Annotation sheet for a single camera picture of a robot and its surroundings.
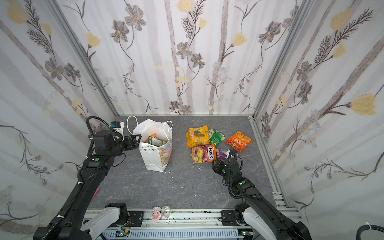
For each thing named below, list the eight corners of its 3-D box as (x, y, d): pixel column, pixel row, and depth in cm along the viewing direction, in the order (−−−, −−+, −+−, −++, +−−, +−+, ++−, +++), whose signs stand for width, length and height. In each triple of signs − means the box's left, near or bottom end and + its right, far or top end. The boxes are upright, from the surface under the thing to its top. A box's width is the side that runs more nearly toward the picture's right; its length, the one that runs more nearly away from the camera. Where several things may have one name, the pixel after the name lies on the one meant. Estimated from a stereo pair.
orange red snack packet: (239, 152, 101) (240, 150, 98) (226, 141, 107) (226, 139, 104) (250, 142, 107) (251, 139, 104) (237, 132, 112) (238, 129, 110)
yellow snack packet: (186, 148, 104) (185, 141, 97) (186, 132, 113) (186, 125, 106) (208, 148, 104) (209, 142, 97) (207, 132, 113) (208, 125, 107)
